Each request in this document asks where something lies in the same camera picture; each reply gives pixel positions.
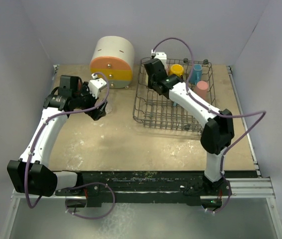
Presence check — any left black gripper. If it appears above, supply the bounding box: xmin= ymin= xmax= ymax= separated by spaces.
xmin=72 ymin=82 xmax=107 ymax=120

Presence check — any pink handleless tumbler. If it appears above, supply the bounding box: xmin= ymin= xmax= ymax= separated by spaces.
xmin=195 ymin=81 xmax=209 ymax=100

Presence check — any pink floral mug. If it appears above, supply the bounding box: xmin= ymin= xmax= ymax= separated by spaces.
xmin=77 ymin=81 xmax=83 ymax=92

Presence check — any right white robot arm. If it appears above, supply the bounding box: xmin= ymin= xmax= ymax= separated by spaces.
xmin=144 ymin=58 xmax=234 ymax=195

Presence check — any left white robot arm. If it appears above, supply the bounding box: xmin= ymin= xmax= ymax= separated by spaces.
xmin=7 ymin=72 xmax=109 ymax=197

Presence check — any teal textured mug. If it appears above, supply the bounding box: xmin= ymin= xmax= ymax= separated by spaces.
xmin=188 ymin=64 xmax=203 ymax=85

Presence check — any round pastel drawer cabinet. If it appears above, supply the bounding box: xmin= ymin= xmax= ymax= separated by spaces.
xmin=90 ymin=36 xmax=135 ymax=89

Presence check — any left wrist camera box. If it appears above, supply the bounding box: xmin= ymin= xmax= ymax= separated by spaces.
xmin=88 ymin=73 xmax=107 ymax=99

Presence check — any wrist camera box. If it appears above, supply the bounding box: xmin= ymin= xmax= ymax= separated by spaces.
xmin=151 ymin=49 xmax=167 ymax=69
xmin=88 ymin=73 xmax=107 ymax=99

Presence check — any yellow mug black handle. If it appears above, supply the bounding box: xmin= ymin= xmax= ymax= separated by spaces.
xmin=168 ymin=64 xmax=184 ymax=77

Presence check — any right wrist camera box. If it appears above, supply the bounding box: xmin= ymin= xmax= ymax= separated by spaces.
xmin=151 ymin=49 xmax=167 ymax=69

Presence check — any grey wire dish rack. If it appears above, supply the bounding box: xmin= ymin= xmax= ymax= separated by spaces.
xmin=133 ymin=57 xmax=216 ymax=132

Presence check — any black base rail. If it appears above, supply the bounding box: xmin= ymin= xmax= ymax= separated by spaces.
xmin=26 ymin=170 xmax=259 ymax=207

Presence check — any aluminium table frame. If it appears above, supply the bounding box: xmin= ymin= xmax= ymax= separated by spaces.
xmin=11 ymin=64 xmax=278 ymax=200

